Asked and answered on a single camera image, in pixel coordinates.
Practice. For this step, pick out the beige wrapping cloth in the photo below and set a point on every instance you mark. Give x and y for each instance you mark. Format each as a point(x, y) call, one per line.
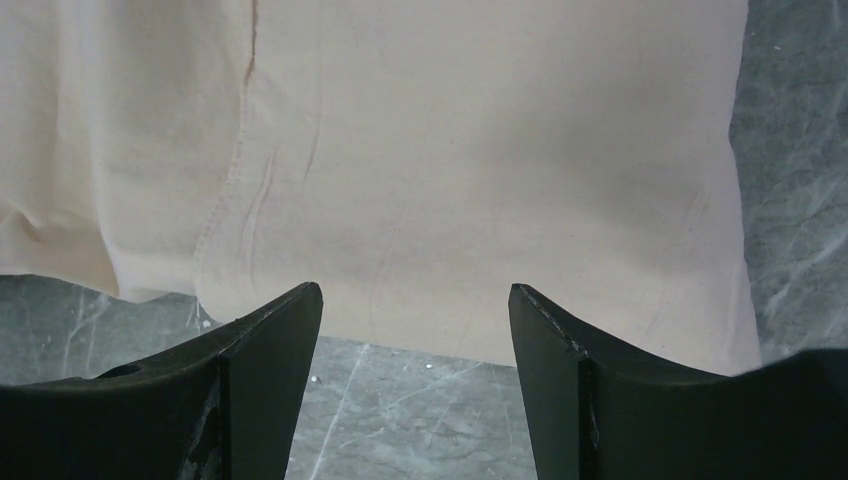
point(414, 158)

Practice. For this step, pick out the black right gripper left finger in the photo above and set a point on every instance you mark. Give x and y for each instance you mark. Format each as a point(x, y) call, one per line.
point(223, 405)

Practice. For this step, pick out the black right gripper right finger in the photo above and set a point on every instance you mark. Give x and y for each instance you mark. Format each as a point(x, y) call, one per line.
point(598, 407)

